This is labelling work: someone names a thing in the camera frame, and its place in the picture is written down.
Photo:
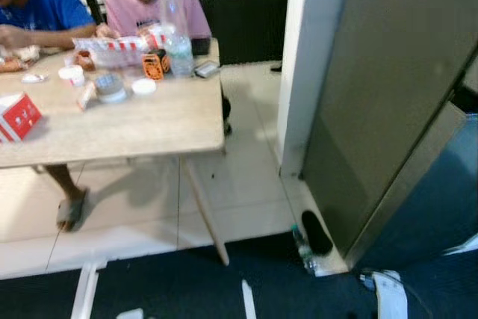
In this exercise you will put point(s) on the clear bag of fried food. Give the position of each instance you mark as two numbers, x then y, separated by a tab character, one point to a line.
15	57

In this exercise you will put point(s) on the red white striped takeaway box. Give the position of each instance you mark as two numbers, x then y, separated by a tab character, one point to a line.
19	117

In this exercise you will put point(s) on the round clear plastic container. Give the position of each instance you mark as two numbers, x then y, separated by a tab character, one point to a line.
110	89

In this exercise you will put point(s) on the grey fridge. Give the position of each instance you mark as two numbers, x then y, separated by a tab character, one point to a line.
358	72

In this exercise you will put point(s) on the light wooden dining table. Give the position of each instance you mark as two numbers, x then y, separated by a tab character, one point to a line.
134	121

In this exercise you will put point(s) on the dark floor mat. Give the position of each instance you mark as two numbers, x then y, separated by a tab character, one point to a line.
187	282

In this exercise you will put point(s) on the grey slipper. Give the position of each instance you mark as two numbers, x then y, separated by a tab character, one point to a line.
71	214

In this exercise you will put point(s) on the grey fridge lower door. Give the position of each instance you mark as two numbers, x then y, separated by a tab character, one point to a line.
433	199

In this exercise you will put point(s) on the orange black device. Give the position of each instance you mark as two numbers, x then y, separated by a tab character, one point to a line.
153	65

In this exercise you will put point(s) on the black oval object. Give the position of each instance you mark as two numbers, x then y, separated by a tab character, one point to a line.
316	233

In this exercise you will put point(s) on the man in blue shirt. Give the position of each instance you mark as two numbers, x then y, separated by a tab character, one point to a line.
45	9

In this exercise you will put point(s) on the white round lid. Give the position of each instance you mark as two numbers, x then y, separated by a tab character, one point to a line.
143	87

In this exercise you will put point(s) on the white floor tape strip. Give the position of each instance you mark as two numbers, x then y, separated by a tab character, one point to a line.
84	289
248	300

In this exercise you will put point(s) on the large clear water bottle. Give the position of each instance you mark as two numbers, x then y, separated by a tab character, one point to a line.
178	50

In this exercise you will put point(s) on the black foam wall panel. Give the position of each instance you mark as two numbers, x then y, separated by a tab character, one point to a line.
246	28

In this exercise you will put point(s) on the clear sauce packet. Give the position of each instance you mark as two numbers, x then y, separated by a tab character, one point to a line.
87	96

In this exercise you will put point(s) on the small green-cap water bottle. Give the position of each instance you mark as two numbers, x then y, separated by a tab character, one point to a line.
305	255

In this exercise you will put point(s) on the red white food tray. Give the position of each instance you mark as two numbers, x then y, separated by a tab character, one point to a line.
112	50

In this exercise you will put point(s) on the beige fridge base board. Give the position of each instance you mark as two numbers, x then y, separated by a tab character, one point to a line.
332	265

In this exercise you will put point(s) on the small white paper cup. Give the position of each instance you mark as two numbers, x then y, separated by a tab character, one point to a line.
72	76

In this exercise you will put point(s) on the black smartphone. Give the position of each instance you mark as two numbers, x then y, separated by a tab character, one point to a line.
207	69

